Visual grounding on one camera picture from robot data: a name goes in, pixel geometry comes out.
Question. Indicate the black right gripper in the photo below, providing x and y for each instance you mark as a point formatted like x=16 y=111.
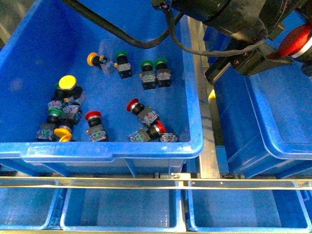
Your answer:
x=261 y=59

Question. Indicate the red mushroom push button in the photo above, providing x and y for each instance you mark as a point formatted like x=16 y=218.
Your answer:
x=298 y=45

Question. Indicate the orange-yellow push button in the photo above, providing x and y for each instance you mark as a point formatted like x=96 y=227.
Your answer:
x=101 y=62

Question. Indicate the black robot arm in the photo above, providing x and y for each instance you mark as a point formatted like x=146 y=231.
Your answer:
x=249 y=23

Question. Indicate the large blue bin with buttons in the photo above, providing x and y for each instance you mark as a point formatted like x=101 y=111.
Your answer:
x=53 y=41

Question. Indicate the green button under yellow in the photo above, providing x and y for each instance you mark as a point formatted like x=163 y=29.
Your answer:
x=58 y=98

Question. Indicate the blue receiving bin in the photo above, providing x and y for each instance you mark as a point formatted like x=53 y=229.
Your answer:
x=266 y=121

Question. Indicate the green push button right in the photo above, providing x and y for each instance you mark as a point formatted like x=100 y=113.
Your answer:
x=163 y=73

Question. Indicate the green push button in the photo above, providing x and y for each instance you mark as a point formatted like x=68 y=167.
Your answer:
x=123 y=65
x=147 y=75
x=163 y=73

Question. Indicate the green push button middle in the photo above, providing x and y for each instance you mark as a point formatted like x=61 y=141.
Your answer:
x=147 y=75

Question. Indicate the loose contact block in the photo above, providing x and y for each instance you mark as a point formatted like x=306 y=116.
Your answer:
x=168 y=137

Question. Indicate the red button centre right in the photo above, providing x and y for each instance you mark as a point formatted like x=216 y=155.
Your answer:
x=145 y=114

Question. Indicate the red button bottom right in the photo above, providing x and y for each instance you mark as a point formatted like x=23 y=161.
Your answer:
x=147 y=134

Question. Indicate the green push button upper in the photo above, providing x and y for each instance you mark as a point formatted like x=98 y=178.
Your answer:
x=123 y=65

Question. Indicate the small blue bin lower right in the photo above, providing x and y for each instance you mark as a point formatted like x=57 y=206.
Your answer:
x=247 y=211

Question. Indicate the small blue bin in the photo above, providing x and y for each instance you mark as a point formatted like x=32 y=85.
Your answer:
x=31 y=208
x=247 y=211
x=125 y=210

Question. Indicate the red button bottom centre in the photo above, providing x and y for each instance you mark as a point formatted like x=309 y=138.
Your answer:
x=96 y=131

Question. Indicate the large yellow mushroom button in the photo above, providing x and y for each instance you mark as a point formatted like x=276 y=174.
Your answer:
x=74 y=93

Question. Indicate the yellow button bottom left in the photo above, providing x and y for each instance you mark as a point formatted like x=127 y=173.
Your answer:
x=65 y=128

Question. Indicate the yellow button at bin edge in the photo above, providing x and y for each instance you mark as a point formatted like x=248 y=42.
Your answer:
x=65 y=139

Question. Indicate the green button left pile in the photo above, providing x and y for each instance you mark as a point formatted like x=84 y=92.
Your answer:
x=46 y=130

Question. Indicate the small blue bin lower middle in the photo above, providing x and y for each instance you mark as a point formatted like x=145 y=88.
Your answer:
x=125 y=210

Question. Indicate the small blue bin lower left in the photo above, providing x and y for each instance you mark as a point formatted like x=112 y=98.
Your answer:
x=31 y=208

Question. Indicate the metal roller rack frame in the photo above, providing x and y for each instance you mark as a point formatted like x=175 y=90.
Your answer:
x=208 y=176

